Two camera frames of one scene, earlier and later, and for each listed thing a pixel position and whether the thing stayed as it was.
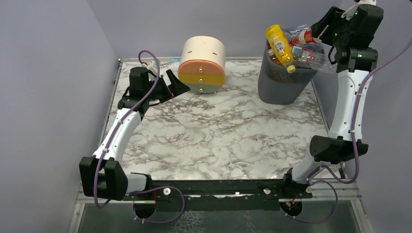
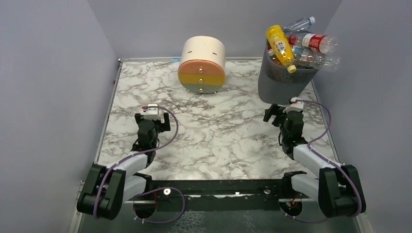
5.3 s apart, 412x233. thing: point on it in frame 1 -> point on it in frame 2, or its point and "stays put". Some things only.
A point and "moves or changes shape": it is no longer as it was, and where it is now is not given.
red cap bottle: [296, 37] moves or changes shape
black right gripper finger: [334, 13] -> [274, 110]
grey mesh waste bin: [277, 86] stays put
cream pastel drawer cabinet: [202, 64] stays put
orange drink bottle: [273, 57] -> [280, 50]
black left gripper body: [163, 89] -> [138, 118]
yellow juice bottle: [281, 47] stays put
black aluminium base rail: [200, 191] stays put
